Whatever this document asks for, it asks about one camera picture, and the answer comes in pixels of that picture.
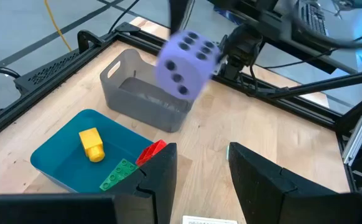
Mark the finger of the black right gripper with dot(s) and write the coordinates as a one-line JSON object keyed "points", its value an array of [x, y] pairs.
{"points": [[181, 15]]}

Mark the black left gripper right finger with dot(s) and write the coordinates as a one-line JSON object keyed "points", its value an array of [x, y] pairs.
{"points": [[293, 208]]}

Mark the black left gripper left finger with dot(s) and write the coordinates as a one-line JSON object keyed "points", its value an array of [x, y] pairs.
{"points": [[75, 208]]}

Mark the purple foam die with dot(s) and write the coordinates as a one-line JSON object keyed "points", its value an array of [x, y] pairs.
{"points": [[184, 68]]}

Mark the dark green lego wedge plate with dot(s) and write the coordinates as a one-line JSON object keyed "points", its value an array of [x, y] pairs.
{"points": [[118, 174]]}

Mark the yellow peg block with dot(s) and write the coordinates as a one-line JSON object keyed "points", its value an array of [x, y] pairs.
{"points": [[90, 144]]}

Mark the red block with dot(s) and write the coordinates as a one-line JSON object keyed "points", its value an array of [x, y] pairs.
{"points": [[150, 152]]}

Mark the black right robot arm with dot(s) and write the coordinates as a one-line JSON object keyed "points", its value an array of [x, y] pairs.
{"points": [[243, 53]]}

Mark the teal plastic bin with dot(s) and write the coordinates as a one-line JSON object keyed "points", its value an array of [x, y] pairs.
{"points": [[63, 161]]}

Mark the light blue lego plate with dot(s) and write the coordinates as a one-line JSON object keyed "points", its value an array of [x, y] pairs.
{"points": [[227, 152]]}

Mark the smoky grey translucent bin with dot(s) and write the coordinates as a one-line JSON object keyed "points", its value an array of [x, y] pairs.
{"points": [[131, 102]]}

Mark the backlit keyboard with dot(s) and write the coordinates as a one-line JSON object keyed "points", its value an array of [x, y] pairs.
{"points": [[313, 17]]}

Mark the black perforated computer case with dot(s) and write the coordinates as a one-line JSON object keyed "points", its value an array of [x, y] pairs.
{"points": [[50, 71]]}

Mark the silver aluminium bracket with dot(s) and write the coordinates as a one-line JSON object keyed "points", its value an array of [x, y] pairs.
{"points": [[359, 137]]}

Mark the black aluminium table frame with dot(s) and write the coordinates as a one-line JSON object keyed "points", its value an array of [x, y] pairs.
{"points": [[0, 121]]}

